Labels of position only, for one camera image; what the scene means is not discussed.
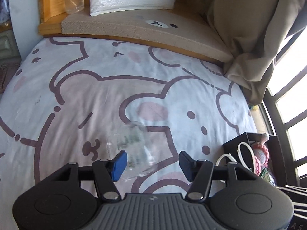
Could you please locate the clear fake nails case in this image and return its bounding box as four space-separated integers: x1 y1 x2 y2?
106 122 159 181

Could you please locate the black storage box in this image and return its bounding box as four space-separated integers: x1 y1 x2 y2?
223 132 298 186

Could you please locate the pink crochet doll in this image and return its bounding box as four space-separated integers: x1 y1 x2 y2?
251 133 270 176

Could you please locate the dark window railing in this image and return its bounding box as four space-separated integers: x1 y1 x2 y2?
261 27 306 187

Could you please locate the cartoon bear bed sheet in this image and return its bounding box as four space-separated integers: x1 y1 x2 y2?
0 36 259 202

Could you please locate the yellow teal small toy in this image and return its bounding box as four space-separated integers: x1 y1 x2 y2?
248 103 259 111

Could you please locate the beige bear cushion mat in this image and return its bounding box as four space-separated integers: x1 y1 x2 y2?
61 8 233 62

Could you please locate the beige curtain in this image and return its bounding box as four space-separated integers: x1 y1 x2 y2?
207 0 306 105

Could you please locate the wooden headboard cabinet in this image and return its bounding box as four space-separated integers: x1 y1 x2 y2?
38 0 92 36

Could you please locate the bagged white cord necklace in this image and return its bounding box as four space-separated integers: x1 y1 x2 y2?
258 167 276 186

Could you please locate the white cable tie loop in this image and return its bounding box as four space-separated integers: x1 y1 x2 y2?
215 142 256 173

